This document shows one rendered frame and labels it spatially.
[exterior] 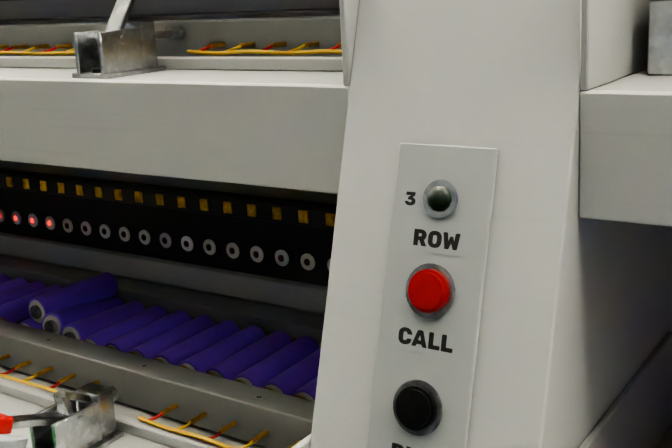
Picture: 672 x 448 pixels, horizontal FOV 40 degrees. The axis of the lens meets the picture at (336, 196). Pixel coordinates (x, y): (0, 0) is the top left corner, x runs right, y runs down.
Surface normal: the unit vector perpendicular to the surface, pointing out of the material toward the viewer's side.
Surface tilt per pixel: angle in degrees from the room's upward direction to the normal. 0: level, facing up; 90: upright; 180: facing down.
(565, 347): 90
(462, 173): 90
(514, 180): 90
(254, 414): 107
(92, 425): 90
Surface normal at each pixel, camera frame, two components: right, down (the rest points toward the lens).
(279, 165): -0.55, 0.22
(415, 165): -0.54, -0.07
